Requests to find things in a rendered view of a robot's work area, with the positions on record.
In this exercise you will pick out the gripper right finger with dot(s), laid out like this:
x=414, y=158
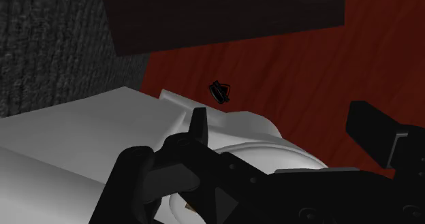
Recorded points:
x=368, y=130

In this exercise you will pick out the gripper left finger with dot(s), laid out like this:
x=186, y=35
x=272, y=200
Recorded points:
x=179, y=150

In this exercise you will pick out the small black object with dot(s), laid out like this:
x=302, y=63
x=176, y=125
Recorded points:
x=219, y=92

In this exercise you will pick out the white toilet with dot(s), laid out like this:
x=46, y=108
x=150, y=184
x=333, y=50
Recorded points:
x=83, y=130

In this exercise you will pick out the dark robot stand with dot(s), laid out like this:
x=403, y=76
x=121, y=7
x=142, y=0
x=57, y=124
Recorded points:
x=215, y=14

